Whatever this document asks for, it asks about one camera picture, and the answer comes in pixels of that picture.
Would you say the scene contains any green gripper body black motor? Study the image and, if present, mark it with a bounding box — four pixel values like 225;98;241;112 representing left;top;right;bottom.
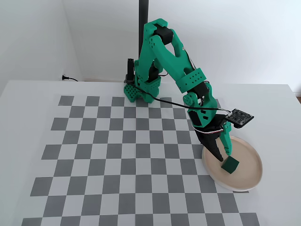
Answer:
187;93;227;135

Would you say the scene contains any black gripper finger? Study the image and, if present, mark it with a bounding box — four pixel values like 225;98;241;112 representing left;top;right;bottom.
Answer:
195;130;224;163

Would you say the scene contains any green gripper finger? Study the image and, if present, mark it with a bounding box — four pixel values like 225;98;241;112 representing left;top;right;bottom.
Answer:
219;121;233;158

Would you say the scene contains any dark green dice cube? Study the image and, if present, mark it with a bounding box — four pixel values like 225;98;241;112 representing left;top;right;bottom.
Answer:
221;155;240;175

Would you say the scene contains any beige round plate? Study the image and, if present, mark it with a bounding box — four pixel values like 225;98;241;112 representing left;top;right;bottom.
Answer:
201;134;263;193

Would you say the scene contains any grey white checkerboard mat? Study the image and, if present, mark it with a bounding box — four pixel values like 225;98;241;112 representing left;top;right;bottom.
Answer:
22;95;261;226

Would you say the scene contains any black vertical pole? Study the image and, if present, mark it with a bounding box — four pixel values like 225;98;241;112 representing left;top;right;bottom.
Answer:
136;0;151;62

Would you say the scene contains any black wrist camera board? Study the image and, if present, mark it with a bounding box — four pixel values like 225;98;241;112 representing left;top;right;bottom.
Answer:
225;108;255;129

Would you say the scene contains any black wall plug cable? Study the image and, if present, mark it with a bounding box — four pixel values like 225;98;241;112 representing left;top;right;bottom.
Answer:
61;74;79;83

